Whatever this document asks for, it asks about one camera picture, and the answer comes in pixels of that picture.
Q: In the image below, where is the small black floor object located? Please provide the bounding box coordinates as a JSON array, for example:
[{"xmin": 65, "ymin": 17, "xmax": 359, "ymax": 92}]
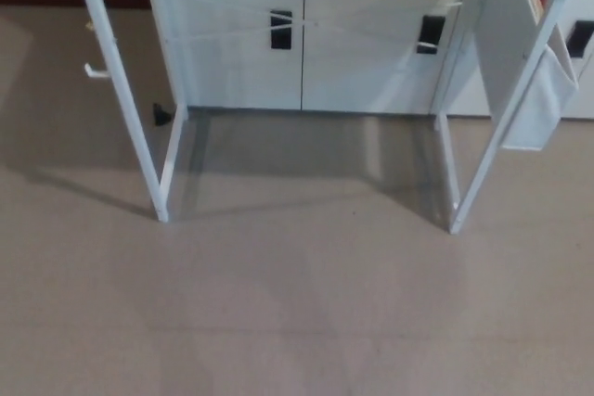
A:
[{"xmin": 152, "ymin": 102, "xmax": 174, "ymax": 128}]

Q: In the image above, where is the white fabric hanging pouch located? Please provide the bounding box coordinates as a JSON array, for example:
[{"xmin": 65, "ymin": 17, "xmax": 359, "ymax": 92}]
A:
[{"xmin": 463, "ymin": 0, "xmax": 580, "ymax": 152}]

